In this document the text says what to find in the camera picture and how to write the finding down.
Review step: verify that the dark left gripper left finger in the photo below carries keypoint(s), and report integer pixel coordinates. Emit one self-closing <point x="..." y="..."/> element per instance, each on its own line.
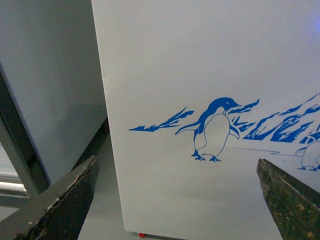
<point x="59" y="212"/>

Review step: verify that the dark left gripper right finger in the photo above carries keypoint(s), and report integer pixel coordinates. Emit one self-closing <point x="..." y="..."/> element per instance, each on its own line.
<point x="294" y="206"/>

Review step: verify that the white blue chest freezer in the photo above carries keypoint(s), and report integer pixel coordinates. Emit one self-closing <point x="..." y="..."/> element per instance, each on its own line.
<point x="197" y="91"/>

